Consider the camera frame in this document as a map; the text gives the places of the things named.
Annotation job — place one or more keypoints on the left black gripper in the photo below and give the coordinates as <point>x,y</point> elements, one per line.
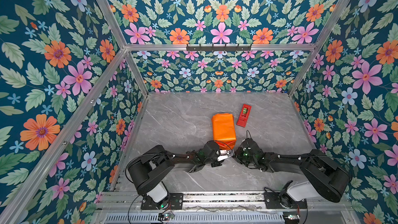
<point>218,163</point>

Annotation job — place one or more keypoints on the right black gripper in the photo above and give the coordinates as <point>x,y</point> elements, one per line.
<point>238,152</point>

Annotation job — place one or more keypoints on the yellow orange wrapping paper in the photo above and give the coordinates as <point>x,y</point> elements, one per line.
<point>223,127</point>

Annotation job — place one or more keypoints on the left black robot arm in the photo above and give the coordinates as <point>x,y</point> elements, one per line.
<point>147,171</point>

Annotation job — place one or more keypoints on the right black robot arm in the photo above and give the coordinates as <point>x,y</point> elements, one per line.
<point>323,176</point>

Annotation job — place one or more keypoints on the red tape dispenser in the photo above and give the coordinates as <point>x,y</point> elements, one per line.
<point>244,115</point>

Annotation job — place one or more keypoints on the right small circuit board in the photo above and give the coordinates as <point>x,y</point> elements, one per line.
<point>291,218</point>

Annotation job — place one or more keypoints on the small circuit board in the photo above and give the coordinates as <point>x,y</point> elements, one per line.
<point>291,218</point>
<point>165,217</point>

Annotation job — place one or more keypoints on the left small circuit board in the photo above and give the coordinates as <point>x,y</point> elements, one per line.
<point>165,217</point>

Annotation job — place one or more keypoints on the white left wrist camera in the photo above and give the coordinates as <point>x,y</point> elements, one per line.
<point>225,154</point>

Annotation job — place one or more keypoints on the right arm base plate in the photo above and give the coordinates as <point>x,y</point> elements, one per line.
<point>281,199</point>

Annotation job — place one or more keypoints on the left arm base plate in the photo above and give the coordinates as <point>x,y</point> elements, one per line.
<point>173,201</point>

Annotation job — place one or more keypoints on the black hook rail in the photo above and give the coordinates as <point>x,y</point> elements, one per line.
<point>218,47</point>

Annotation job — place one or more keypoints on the aluminium mounting rail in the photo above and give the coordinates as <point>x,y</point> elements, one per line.
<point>212,201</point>

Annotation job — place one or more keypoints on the white slotted cable duct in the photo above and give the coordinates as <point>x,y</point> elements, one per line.
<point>196,218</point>

